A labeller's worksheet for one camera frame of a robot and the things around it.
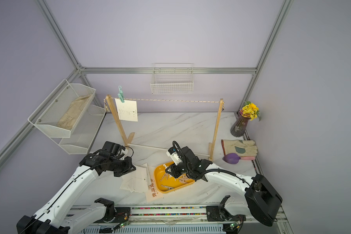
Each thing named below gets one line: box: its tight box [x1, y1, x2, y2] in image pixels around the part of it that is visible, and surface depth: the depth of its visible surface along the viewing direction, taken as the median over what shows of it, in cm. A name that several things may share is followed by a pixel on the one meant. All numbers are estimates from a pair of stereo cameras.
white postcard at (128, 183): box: [119, 175, 137, 193], surface depth 84 cm
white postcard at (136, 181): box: [123, 169, 149, 193], surface depth 78 cm
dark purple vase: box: [230, 112, 251, 138], surface depth 101 cm
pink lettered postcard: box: [146, 176, 165, 203], surface depth 82 cm
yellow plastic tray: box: [154, 161, 195, 194], surface depth 85 cm
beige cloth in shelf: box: [57, 94, 93, 131], surface depth 81 cm
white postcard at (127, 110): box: [114, 98, 138, 122], surface depth 73 cm
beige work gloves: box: [221, 139, 258, 157], surface depth 101 cm
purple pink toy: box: [222, 153, 256, 165], surface depth 96 cm
